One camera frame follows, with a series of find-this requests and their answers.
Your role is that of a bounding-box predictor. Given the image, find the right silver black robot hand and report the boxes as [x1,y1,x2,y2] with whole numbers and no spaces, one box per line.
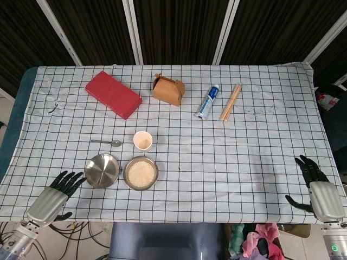
[285,154,346,223]

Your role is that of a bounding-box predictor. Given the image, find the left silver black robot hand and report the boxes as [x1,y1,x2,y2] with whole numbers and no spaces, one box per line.
[26,170,87,228]

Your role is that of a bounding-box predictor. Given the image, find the small metal spoon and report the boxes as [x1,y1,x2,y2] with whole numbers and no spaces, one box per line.
[91,139,122,147]

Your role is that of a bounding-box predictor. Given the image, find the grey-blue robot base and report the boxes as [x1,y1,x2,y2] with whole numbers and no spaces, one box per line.
[109,222,226,260]

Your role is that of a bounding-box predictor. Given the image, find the steel bowl of rice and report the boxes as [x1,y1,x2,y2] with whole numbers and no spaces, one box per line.
[123,155,159,192]

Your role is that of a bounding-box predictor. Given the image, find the white paper cup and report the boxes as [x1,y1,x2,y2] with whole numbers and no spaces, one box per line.
[133,131,153,152]

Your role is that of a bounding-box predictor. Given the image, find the beige floor box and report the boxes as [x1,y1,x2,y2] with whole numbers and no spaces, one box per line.
[279,223,312,239]

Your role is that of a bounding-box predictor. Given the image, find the empty stainless steel plate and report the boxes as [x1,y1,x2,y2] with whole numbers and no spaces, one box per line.
[84,153,120,190]

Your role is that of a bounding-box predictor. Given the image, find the pink cloth pile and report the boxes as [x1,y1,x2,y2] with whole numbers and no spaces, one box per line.
[242,223,284,260]

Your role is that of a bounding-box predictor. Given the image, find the green cloth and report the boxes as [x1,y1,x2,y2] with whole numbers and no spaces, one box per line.
[228,223,245,257]

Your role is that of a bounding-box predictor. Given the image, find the black bag with red print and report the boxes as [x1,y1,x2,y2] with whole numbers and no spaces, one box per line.
[314,84,347,112]

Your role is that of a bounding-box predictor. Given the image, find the white black checkered tablecloth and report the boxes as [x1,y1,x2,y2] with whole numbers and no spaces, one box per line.
[0,61,343,225]

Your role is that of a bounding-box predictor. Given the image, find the red rectangular box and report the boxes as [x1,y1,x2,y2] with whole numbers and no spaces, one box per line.
[85,70,143,120]

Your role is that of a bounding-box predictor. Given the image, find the bundle of wooden skewers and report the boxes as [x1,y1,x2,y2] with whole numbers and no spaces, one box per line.
[219,83,242,125]

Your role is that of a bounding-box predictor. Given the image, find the blue white toothpaste tube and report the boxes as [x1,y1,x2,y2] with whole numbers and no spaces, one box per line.
[194,84,220,121]

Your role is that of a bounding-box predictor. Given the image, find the brown cardboard takeaway box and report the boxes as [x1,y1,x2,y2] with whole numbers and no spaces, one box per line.
[152,73,186,107]

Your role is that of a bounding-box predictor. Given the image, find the dark partition screen white frames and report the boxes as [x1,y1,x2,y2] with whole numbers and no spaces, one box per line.
[0,0,347,93]

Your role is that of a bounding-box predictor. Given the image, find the black floor cables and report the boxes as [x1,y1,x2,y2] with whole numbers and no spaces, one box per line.
[0,221,111,260]

